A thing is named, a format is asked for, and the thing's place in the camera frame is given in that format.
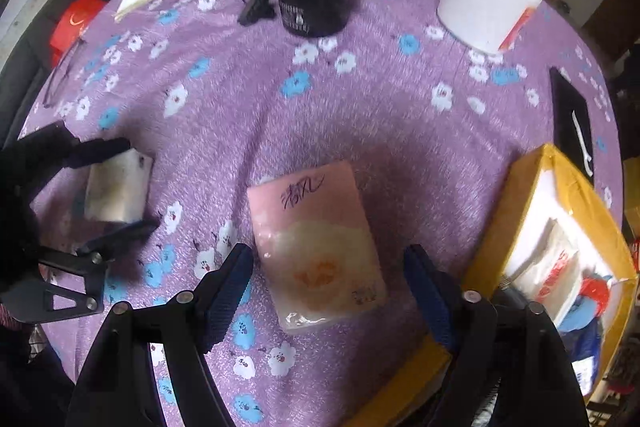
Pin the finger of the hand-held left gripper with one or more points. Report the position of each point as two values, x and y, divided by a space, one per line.
95 152
122 234

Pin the white packet red print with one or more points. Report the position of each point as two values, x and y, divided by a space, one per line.
550 267

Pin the purple floral tablecloth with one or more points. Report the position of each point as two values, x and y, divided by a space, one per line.
350 107

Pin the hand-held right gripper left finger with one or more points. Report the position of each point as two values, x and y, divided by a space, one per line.
227 302

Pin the blue patterned packet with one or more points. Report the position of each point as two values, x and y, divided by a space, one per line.
585 357

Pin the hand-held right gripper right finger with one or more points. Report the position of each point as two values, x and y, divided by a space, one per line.
430 297

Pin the teal fluffy towel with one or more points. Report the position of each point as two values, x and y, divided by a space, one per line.
580 314

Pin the white tissue pack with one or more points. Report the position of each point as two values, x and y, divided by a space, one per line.
117 192

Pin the pink tissue pack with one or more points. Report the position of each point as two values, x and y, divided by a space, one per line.
315 247

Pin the red plastic bag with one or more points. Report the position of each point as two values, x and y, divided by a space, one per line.
597 294

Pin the black capacitor box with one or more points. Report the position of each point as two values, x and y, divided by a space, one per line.
255 9

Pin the white floss pick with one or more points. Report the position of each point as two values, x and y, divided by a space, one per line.
586 154

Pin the yellow cardboard box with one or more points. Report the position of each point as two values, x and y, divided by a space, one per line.
530 187

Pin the red box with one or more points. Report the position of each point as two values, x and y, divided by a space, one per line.
72 24

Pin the black phone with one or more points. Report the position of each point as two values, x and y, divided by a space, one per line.
567 107

